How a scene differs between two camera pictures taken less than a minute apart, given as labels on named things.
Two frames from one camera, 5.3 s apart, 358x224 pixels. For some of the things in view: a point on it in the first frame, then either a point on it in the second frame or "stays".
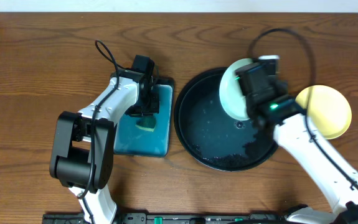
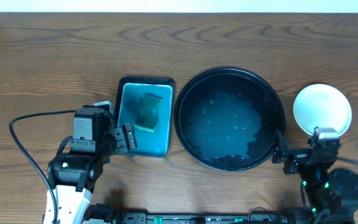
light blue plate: [230, 92] -> [322, 106]
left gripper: [147, 109] -> [120, 139]
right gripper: [282, 89] -> [299, 155]
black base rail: [144, 218] stays
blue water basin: [131, 140] stays
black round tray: [212, 137] stays
